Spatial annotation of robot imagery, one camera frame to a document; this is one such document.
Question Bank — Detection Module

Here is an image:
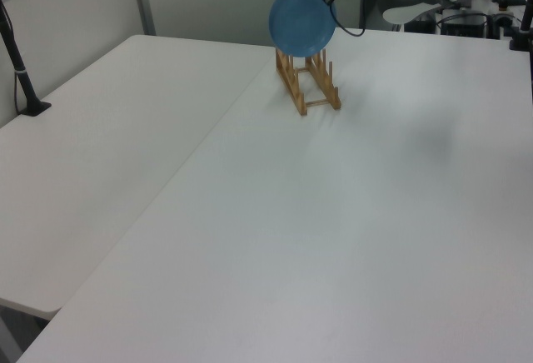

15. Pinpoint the blue round plate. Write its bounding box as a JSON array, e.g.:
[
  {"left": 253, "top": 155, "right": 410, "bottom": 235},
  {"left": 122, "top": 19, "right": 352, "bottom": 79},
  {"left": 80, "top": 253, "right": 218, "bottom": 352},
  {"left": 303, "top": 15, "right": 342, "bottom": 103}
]
[{"left": 268, "top": 0, "right": 337, "bottom": 58}]

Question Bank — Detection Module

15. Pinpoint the wooden plate rack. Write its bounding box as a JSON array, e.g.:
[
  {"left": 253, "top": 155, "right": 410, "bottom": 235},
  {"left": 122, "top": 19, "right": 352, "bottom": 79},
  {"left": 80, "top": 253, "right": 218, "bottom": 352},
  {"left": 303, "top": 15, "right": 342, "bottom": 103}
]
[{"left": 274, "top": 46, "right": 343, "bottom": 117}]

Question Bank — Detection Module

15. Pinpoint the black equipment box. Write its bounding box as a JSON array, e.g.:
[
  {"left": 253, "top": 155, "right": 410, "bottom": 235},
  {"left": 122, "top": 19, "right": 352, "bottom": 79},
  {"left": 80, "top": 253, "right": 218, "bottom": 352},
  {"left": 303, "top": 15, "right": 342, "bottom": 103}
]
[{"left": 402, "top": 18, "right": 439, "bottom": 35}]

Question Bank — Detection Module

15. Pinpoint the grey control device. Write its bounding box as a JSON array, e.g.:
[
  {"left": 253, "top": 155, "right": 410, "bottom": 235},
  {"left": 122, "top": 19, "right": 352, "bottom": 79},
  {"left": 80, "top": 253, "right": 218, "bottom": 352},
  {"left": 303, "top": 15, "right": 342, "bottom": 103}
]
[{"left": 440, "top": 12, "right": 501, "bottom": 41}]

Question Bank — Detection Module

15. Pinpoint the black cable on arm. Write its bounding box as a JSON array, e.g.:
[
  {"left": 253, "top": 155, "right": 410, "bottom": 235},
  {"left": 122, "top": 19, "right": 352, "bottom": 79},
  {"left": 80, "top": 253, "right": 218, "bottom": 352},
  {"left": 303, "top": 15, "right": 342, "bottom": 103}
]
[{"left": 327, "top": 0, "right": 368, "bottom": 39}]

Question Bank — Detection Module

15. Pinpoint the grey metal frame post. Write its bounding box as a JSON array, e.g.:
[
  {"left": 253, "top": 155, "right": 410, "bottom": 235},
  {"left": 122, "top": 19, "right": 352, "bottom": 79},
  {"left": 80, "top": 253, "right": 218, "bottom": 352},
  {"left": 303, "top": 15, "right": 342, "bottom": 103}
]
[{"left": 128, "top": 0, "right": 157, "bottom": 37}]

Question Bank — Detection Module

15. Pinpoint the black camera pole with clamp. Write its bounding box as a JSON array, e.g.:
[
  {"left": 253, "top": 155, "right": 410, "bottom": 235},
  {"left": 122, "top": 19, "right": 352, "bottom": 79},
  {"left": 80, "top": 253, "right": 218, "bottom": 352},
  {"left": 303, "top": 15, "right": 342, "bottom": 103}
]
[{"left": 508, "top": 0, "right": 533, "bottom": 52}]

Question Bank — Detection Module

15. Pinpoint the black camera pole with base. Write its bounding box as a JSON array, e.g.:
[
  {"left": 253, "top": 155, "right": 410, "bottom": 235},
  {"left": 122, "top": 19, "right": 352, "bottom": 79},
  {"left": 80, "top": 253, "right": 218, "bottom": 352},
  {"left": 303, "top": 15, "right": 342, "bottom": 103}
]
[{"left": 0, "top": 0, "right": 53, "bottom": 118}]

